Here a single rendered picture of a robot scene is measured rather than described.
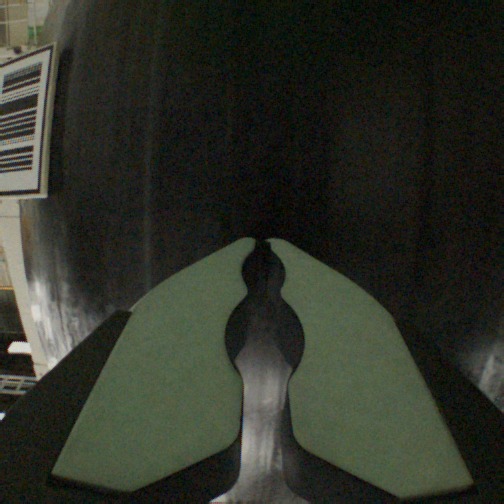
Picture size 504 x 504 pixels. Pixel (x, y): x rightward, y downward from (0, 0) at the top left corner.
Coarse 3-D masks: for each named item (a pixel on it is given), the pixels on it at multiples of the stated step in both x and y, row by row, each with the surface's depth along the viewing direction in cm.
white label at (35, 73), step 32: (0, 64) 15; (32, 64) 14; (0, 96) 15; (32, 96) 14; (0, 128) 15; (32, 128) 14; (0, 160) 14; (32, 160) 14; (0, 192) 14; (32, 192) 14
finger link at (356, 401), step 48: (288, 288) 9; (336, 288) 9; (288, 336) 9; (336, 336) 8; (384, 336) 8; (288, 384) 7; (336, 384) 7; (384, 384) 7; (288, 432) 6; (336, 432) 6; (384, 432) 6; (432, 432) 6; (288, 480) 6; (336, 480) 6; (384, 480) 5; (432, 480) 5
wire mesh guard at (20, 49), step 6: (6, 0) 59; (48, 0) 60; (0, 6) 60; (6, 6) 60; (48, 6) 60; (6, 12) 60; (6, 18) 61; (36, 18) 61; (42, 18) 61; (6, 24) 61; (6, 30) 61; (36, 42) 63; (0, 48) 62; (6, 48) 62; (12, 48) 62; (18, 48) 62; (24, 48) 62; (30, 48) 62; (0, 54) 63; (6, 54) 63; (12, 54) 63; (18, 54) 63
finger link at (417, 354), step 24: (408, 336) 8; (432, 360) 7; (432, 384) 7; (456, 384) 7; (456, 408) 6; (480, 408) 6; (456, 432) 6; (480, 432) 6; (480, 456) 5; (480, 480) 5
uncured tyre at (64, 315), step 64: (64, 0) 15; (128, 0) 13; (192, 0) 13; (256, 0) 13; (320, 0) 13; (384, 0) 13; (448, 0) 13; (64, 64) 13; (128, 64) 12; (192, 64) 13; (256, 64) 12; (320, 64) 13; (384, 64) 13; (448, 64) 13; (64, 128) 13; (128, 128) 13; (192, 128) 13; (256, 128) 13; (320, 128) 13; (384, 128) 13; (448, 128) 13; (64, 192) 13; (128, 192) 13; (192, 192) 13; (256, 192) 13; (320, 192) 13; (384, 192) 13; (448, 192) 13; (64, 256) 14; (128, 256) 13; (192, 256) 13; (320, 256) 13; (384, 256) 13; (448, 256) 13; (64, 320) 15; (256, 320) 14; (448, 320) 14; (256, 384) 15; (256, 448) 17
